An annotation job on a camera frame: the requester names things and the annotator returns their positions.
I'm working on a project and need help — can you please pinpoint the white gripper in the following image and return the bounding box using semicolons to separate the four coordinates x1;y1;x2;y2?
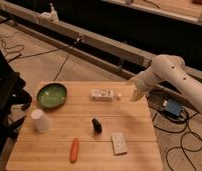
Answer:
126;74;153;102

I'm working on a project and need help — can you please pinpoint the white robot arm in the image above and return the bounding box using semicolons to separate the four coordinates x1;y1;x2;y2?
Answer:
127;54;202;114

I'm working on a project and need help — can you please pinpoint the green bowl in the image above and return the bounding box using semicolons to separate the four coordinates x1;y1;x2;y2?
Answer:
36;83;67;109

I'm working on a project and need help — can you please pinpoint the black cable bundle right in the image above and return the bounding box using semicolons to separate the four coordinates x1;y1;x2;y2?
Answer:
150;106;202;171

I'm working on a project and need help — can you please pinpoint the white sponge block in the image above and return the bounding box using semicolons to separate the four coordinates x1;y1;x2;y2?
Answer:
111;132;128;155

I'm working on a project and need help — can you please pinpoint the orange carrot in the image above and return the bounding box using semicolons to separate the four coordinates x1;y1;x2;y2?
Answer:
70;138;79;163

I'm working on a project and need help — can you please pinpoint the white object on rail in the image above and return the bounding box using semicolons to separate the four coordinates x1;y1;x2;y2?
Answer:
39;4;59;22

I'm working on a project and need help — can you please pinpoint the black floor cable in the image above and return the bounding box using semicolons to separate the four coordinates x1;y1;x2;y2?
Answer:
0;34;82;83

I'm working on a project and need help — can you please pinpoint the black eraser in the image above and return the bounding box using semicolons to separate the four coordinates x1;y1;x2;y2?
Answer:
92;118;102;133

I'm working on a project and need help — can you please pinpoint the black chair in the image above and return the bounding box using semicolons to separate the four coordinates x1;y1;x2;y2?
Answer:
0;50;32;155

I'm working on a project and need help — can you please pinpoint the blue power box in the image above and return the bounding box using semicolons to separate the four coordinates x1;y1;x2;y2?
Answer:
163;99;182;118

